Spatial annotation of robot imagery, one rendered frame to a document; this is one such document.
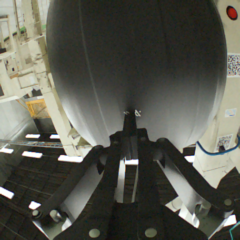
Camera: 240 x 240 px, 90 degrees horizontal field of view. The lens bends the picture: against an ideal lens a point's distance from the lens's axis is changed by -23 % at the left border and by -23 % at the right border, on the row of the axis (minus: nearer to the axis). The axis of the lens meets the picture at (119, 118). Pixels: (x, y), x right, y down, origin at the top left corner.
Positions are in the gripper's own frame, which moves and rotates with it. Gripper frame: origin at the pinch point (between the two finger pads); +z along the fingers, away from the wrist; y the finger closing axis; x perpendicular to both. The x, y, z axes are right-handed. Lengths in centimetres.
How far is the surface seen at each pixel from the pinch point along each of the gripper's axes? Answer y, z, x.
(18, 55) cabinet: -315, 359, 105
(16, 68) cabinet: -340, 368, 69
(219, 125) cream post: 28.7, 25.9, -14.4
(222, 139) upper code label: 31.2, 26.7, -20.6
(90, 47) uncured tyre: -3.4, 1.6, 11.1
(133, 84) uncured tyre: 1.0, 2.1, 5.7
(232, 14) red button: 32.0, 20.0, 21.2
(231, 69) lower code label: 30.9, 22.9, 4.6
